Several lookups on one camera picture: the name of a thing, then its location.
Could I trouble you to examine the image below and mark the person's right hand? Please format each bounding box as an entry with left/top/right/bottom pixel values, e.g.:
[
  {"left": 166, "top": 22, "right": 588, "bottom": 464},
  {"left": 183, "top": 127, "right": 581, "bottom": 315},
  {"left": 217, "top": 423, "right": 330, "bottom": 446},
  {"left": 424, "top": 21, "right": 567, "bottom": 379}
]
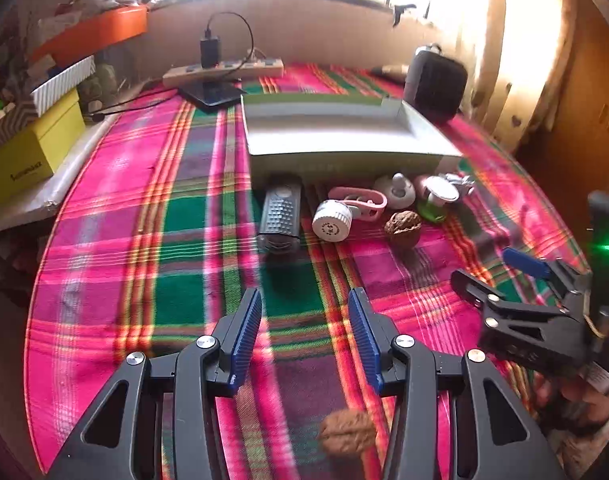
[{"left": 535, "top": 375, "right": 609, "bottom": 433}]

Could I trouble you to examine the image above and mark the beige power strip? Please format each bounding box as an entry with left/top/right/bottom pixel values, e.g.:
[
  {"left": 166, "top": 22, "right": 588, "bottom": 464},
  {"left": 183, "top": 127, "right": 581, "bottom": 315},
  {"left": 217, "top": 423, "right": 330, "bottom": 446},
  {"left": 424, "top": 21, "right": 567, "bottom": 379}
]
[{"left": 163, "top": 57, "right": 284, "bottom": 88}]

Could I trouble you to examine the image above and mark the white green cardboard box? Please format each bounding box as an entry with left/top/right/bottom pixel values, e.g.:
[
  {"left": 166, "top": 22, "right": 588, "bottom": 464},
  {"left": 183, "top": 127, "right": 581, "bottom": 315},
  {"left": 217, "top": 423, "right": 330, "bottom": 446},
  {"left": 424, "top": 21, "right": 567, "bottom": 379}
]
[{"left": 240, "top": 92, "right": 464, "bottom": 188}]

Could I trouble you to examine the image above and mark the cream heart print curtain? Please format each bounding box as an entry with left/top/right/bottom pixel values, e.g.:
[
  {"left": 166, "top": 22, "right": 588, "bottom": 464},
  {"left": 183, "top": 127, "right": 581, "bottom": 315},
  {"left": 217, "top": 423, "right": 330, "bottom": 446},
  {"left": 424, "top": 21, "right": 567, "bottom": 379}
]
[{"left": 477, "top": 0, "right": 580, "bottom": 151}]

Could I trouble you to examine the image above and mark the black charger adapter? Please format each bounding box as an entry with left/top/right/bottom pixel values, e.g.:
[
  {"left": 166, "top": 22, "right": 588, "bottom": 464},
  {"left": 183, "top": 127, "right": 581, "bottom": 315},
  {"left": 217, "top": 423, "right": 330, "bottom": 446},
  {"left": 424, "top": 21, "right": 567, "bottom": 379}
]
[{"left": 199, "top": 35, "right": 220, "bottom": 68}]

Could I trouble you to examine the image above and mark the yellow cardboard box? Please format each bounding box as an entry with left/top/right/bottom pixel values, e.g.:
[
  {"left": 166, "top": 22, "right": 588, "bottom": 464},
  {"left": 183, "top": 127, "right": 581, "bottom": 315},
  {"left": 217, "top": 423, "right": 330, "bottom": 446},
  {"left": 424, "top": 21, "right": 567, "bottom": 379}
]
[{"left": 0, "top": 90, "right": 86, "bottom": 208}]

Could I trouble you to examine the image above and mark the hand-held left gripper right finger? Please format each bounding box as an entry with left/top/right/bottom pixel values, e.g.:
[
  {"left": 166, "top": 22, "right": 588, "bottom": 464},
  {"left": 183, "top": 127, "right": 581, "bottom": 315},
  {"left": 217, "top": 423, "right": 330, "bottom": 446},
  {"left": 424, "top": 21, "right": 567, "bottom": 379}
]
[{"left": 347, "top": 287, "right": 568, "bottom": 480}]

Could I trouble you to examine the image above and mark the grey patterned box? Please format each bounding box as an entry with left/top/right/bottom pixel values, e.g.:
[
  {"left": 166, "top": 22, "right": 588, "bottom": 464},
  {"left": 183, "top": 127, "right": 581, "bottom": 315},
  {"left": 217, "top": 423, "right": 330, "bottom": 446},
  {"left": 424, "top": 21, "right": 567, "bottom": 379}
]
[{"left": 0, "top": 101, "right": 39, "bottom": 158}]

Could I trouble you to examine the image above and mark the white charging cable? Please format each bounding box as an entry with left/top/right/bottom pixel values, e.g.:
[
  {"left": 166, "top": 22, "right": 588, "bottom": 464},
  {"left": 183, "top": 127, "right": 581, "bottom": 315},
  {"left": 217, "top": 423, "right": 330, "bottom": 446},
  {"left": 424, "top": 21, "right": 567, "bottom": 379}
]
[{"left": 442, "top": 172, "right": 476, "bottom": 198}]

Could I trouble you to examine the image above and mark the grey black space heater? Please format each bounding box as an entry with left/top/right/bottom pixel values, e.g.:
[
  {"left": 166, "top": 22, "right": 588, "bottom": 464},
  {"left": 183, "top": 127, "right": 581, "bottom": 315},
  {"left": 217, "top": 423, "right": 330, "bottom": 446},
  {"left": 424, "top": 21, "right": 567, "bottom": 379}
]
[{"left": 403, "top": 44, "right": 469, "bottom": 123}]

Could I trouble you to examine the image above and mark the orange storage box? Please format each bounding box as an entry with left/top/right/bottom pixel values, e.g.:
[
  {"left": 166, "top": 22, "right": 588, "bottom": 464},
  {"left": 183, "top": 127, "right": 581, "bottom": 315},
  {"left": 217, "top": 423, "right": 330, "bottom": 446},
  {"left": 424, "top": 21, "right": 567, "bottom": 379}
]
[{"left": 32, "top": 4, "right": 149, "bottom": 63}]

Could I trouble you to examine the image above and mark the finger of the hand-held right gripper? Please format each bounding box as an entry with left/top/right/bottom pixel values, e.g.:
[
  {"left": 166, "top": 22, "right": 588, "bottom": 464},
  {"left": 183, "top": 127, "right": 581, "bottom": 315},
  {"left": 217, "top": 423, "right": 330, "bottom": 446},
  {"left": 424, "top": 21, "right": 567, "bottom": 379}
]
[
  {"left": 452, "top": 269, "right": 588, "bottom": 353},
  {"left": 502, "top": 246, "right": 593, "bottom": 311}
]

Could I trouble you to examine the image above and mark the pink green plaid blanket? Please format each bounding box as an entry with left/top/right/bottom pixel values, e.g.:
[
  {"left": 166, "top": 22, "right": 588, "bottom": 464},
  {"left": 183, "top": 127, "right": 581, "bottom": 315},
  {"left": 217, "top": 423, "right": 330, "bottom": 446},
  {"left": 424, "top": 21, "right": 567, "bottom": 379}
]
[{"left": 24, "top": 62, "right": 593, "bottom": 480}]

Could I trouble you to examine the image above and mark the white suction cup hook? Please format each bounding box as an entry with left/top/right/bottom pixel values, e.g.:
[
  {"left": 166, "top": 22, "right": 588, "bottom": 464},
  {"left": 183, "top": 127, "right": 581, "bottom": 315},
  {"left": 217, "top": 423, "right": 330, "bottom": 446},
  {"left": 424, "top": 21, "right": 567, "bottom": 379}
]
[{"left": 375, "top": 172, "right": 416, "bottom": 210}]

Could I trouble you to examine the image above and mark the white striped box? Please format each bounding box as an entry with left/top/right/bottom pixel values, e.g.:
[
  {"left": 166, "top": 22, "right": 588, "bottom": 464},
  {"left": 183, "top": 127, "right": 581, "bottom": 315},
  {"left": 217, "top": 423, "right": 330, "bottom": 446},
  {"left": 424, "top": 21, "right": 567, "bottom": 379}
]
[{"left": 31, "top": 55, "right": 96, "bottom": 116}]

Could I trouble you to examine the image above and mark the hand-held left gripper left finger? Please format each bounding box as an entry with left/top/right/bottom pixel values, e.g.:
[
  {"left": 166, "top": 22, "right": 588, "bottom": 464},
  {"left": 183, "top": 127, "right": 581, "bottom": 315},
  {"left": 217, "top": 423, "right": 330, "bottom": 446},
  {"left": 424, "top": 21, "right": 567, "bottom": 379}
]
[{"left": 44, "top": 287, "right": 262, "bottom": 480}]

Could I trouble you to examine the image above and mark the brown wooden cabinet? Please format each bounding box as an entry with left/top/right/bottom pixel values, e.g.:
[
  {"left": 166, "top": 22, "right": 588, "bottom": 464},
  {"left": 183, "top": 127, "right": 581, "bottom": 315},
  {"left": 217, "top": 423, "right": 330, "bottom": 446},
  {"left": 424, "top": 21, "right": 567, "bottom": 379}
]
[{"left": 515, "top": 0, "right": 609, "bottom": 241}]

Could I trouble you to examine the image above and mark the black rectangular sensor device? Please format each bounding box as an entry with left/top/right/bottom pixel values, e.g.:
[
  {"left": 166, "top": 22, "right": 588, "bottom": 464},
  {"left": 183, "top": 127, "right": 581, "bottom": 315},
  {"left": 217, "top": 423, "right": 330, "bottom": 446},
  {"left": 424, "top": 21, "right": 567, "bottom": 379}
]
[{"left": 257, "top": 175, "right": 304, "bottom": 256}]

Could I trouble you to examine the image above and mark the pink plastic clip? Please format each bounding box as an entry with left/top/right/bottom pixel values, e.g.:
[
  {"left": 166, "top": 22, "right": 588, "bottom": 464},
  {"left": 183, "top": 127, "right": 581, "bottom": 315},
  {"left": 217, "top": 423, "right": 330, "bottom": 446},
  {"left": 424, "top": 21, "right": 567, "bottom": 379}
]
[{"left": 329, "top": 186, "right": 388, "bottom": 223}]

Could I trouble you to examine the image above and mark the brown walnut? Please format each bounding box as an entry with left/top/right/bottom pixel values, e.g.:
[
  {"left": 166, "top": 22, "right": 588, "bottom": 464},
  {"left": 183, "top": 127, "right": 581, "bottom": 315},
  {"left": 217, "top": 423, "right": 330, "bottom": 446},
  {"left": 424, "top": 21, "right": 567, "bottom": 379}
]
[
  {"left": 319, "top": 410, "right": 374, "bottom": 458},
  {"left": 383, "top": 210, "right": 423, "bottom": 248}
]

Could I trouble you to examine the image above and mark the green white suction holder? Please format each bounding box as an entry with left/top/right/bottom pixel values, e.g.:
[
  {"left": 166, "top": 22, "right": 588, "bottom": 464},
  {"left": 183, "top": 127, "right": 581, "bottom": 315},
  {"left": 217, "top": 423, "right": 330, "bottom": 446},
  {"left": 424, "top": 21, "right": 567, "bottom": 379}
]
[{"left": 417, "top": 176, "right": 460, "bottom": 224}]

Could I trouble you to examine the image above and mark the white round cap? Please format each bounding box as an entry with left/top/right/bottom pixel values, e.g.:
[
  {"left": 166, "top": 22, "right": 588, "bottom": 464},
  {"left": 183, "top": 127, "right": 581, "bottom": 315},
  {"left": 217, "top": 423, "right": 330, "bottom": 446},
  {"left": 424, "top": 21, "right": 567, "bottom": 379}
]
[{"left": 312, "top": 200, "right": 353, "bottom": 242}]

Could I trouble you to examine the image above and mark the clear glass tank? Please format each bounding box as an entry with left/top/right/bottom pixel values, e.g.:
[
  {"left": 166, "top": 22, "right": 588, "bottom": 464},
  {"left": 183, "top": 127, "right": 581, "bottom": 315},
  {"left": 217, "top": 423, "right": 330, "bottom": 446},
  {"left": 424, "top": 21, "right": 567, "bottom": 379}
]
[{"left": 82, "top": 35, "right": 150, "bottom": 108}]

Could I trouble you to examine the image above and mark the black phone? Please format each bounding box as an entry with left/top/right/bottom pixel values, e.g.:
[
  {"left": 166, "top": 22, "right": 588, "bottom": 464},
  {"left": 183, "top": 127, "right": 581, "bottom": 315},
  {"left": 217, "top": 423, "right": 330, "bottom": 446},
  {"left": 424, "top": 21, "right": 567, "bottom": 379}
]
[{"left": 178, "top": 80, "right": 245, "bottom": 113}]

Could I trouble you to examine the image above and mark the black charging cable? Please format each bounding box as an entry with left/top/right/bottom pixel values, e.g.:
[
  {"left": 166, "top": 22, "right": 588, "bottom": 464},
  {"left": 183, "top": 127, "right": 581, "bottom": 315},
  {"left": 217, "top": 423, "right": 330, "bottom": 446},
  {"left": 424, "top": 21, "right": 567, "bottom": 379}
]
[{"left": 84, "top": 11, "right": 255, "bottom": 123}]

